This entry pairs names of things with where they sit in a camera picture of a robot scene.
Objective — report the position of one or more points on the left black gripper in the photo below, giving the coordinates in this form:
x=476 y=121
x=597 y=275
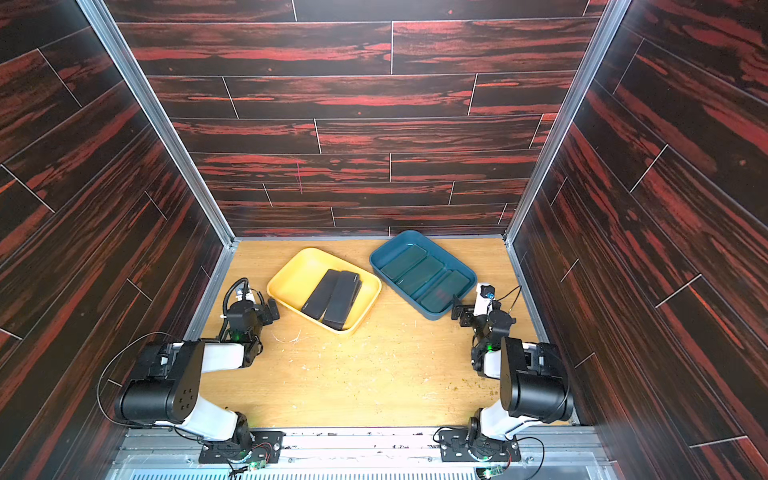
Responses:
x=266 y=317

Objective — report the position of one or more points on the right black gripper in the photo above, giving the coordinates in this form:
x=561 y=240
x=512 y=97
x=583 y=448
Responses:
x=466 y=315

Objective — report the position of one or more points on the yellow plastic storage tray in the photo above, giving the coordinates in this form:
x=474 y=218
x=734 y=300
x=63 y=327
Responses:
x=292 y=285

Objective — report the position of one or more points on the black pencil case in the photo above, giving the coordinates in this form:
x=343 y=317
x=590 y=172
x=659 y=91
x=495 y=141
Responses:
x=318 y=301
x=341 y=300

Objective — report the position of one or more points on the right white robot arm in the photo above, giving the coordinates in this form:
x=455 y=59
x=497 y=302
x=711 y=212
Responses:
x=533 y=383

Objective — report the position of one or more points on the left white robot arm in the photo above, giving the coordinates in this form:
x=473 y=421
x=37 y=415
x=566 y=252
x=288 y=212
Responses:
x=164 y=387

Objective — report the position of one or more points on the teal plastic storage tray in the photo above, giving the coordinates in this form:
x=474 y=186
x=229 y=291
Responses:
x=390 y=249

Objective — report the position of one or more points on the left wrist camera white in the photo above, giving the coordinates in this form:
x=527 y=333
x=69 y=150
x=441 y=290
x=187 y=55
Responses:
x=244 y=294

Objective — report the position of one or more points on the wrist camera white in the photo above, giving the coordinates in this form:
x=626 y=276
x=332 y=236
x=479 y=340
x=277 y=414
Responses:
x=244 y=294
x=485 y=296

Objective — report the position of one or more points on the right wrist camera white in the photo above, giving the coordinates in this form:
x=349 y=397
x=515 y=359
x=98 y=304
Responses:
x=485 y=296

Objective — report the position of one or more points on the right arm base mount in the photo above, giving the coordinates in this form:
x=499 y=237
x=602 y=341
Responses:
x=458 y=445

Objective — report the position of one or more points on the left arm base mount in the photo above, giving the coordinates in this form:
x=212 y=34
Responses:
x=260 y=447

